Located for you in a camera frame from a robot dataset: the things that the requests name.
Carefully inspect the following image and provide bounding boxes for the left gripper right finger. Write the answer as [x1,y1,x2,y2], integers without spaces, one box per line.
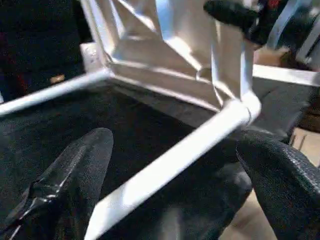
[235,129,320,240]

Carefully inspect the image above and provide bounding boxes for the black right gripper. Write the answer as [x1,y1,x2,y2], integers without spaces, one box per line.
[203,0,285,46]

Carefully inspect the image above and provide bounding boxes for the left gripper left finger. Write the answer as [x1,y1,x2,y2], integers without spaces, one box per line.
[0,127,115,240]

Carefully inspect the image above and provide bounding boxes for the white plastic table top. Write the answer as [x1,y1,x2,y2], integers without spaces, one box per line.
[79,0,263,126]

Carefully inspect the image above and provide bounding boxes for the white flat board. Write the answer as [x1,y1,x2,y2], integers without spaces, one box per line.
[251,63,320,88]

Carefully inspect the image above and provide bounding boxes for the black work mat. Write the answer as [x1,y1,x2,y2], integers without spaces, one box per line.
[0,74,316,240]

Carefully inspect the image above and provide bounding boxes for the black box with gold label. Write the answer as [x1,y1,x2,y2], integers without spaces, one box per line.
[0,0,94,102]

